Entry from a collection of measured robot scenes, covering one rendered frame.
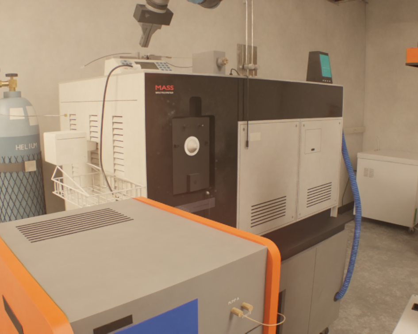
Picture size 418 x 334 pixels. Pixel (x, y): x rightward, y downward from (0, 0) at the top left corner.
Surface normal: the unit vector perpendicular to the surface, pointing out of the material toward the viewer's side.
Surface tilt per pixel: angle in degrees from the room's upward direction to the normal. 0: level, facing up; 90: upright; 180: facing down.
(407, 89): 90
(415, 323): 0
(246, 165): 90
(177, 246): 0
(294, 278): 90
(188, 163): 90
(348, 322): 0
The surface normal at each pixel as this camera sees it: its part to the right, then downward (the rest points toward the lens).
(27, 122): 0.87, -0.11
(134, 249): 0.00, -0.98
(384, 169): -0.73, 0.12
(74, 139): 0.68, 0.13
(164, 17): 0.49, 0.70
